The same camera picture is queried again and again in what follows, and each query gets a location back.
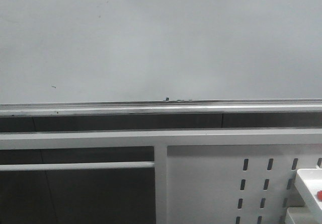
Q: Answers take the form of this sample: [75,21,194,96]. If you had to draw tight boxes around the white upper marker tray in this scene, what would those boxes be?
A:
[294,168,321,223]

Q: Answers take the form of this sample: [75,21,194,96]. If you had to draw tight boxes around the white perforated pegboard panel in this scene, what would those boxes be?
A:
[167,144,321,223]

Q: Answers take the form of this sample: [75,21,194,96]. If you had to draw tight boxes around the whiteboard with aluminium frame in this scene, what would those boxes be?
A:
[1,0,321,115]

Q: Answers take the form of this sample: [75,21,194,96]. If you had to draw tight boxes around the white lower tray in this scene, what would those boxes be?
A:
[285,207,318,224]

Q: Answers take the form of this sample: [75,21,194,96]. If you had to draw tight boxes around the white metal stand frame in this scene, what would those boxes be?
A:
[1,129,321,223]

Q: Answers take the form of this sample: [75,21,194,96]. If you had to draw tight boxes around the red capped marker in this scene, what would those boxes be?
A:
[316,190,322,201]

